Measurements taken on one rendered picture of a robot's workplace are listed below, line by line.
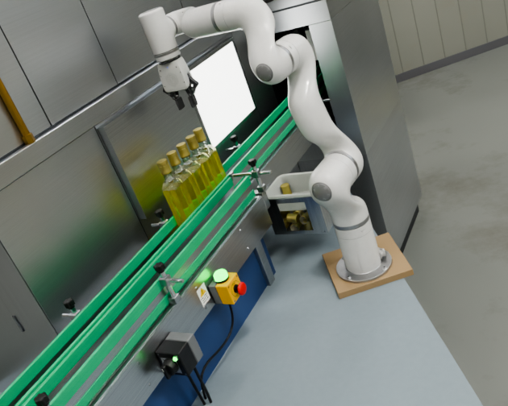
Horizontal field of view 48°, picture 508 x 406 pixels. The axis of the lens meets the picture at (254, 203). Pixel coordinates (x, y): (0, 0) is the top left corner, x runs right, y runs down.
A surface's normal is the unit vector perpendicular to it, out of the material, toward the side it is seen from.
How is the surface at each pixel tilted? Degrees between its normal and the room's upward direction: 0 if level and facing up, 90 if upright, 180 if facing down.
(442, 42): 90
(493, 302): 0
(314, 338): 0
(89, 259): 90
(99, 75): 90
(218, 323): 90
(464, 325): 0
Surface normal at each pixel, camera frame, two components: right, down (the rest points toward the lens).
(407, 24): 0.10, 0.42
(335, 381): -0.32, -0.85
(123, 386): 0.85, -0.06
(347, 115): -0.42, 0.53
